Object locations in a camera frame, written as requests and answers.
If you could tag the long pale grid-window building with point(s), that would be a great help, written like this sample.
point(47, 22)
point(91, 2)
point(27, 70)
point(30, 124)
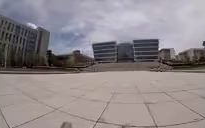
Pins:
point(16, 40)

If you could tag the row of trees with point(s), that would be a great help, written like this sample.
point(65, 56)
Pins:
point(20, 56)

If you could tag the pale stone slab plaza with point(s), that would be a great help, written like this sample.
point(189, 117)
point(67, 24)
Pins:
point(100, 96)

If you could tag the low pale building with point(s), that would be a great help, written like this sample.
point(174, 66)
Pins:
point(191, 54)

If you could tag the dark building with pale bands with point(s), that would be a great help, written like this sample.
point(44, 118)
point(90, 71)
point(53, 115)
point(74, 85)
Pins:
point(145, 50)

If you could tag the small pale building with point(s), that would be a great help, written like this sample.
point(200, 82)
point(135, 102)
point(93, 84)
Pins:
point(166, 54)

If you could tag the low wall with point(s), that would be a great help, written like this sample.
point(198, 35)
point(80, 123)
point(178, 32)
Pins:
point(30, 70)
point(193, 69)

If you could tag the low brown building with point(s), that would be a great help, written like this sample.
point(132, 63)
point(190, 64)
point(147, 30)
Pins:
point(78, 59)

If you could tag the wide grey stairs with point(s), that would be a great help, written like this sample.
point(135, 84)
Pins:
point(123, 66)

